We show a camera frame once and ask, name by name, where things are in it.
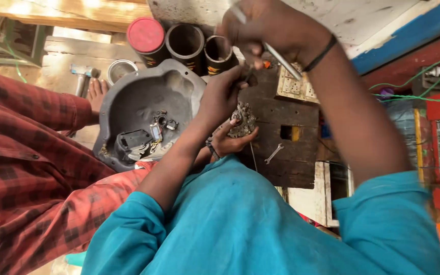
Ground person's left hand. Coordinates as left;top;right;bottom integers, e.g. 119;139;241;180
197;65;259;131

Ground person's right hand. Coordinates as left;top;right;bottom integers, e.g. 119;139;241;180
215;0;335;72

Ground silver metal rod tool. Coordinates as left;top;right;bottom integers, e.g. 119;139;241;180
229;3;304;81

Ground open black tube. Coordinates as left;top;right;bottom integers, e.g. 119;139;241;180
203;35;240;76
165;24;206;76

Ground metal motor rotor part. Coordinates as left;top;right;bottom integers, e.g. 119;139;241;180
228;101;259;139

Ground dark wooden work block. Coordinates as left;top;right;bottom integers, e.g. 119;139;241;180
238;65;321;190

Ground small silver wrench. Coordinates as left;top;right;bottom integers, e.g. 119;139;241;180
264;143;285;165

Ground black wrist band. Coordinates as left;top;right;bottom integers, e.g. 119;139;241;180
301;34;338;73

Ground small metal brush holder parts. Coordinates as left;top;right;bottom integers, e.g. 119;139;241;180
149;110;179;144

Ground black can with red lid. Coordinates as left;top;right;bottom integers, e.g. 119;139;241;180
126;17;172;69

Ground gray metal housing cover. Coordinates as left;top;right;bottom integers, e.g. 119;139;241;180
92;59;208;173

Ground round metal tin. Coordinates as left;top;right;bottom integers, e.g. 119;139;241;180
107;59;139;86

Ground black plastic motor component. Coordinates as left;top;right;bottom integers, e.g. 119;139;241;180
114;129;153;162

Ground person's teal shirt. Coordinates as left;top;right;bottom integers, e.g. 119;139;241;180
80;154;440;275

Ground blue painted board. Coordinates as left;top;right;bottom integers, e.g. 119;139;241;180
351;7;440;76

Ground wooden plank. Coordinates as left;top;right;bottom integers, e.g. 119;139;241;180
0;0;153;34

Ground cream electrical switch board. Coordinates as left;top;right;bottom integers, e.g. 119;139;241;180
276;62;321;104

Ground white wooden frame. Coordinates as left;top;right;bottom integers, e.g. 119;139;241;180
286;161;355;228

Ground hammer with gray handle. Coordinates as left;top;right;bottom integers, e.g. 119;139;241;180
70;64;102;98

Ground green wire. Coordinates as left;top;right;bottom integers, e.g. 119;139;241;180
368;59;440;103

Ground green metal frame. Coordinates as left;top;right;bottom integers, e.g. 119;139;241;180
0;18;49;68

